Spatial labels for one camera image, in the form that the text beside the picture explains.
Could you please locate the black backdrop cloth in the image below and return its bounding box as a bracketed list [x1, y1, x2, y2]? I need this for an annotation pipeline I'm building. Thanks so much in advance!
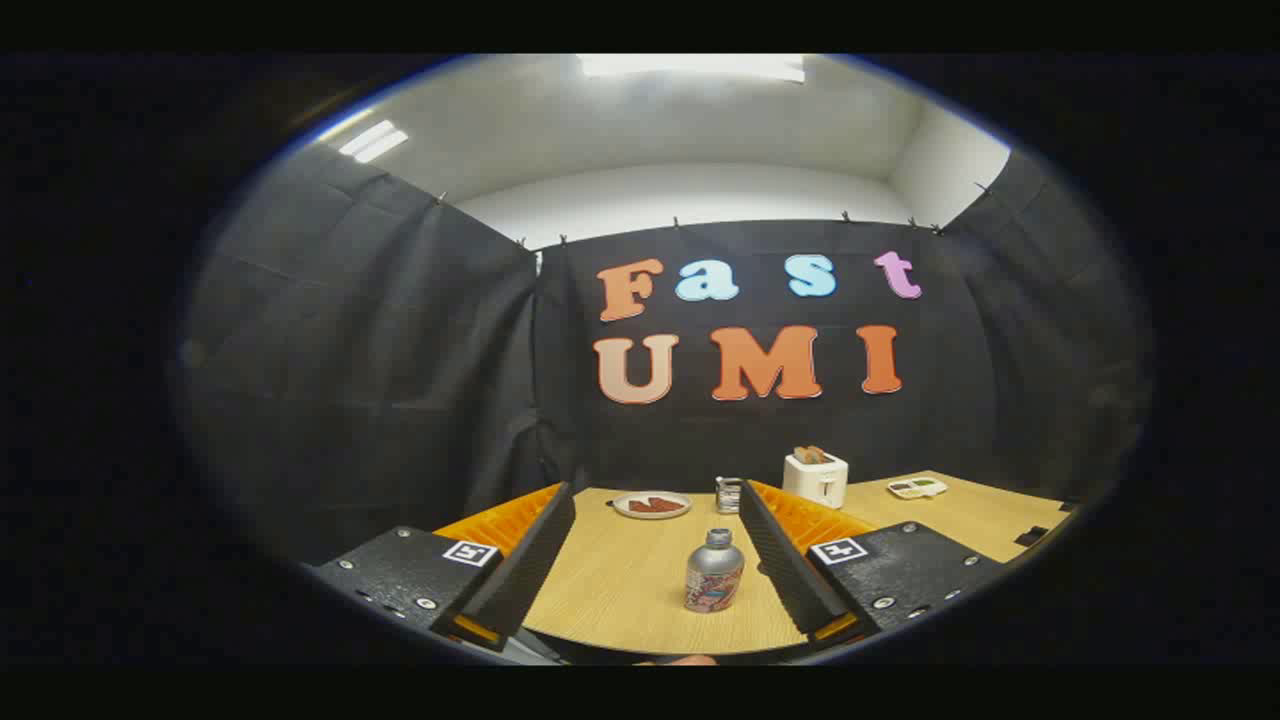
[180, 145, 1151, 566]

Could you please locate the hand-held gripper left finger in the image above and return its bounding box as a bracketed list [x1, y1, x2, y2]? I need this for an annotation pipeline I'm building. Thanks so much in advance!
[315, 482, 578, 653]

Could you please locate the wooden table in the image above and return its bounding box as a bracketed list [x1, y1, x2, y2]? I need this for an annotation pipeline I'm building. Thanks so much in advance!
[522, 470, 1076, 656]

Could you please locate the white round plate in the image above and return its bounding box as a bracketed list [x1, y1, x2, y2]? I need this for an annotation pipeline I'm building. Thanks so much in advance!
[611, 491, 693, 520]

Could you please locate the silver juice bottle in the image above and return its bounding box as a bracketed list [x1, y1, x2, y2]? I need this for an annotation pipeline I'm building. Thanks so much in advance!
[684, 528, 746, 613]

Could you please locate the white toaster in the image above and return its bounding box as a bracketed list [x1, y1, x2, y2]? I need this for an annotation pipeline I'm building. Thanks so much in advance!
[782, 450, 849, 510]

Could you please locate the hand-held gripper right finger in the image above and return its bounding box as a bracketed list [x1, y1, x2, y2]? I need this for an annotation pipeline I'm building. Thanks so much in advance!
[737, 478, 1006, 651]

